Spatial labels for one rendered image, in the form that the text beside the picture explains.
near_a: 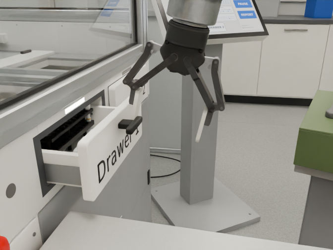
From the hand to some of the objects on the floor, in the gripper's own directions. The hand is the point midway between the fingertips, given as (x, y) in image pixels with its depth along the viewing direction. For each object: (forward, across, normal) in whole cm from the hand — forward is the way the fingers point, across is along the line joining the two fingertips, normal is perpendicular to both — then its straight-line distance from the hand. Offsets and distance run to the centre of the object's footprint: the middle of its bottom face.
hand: (166, 125), depth 66 cm
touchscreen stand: (+88, -17, -98) cm, 133 cm away
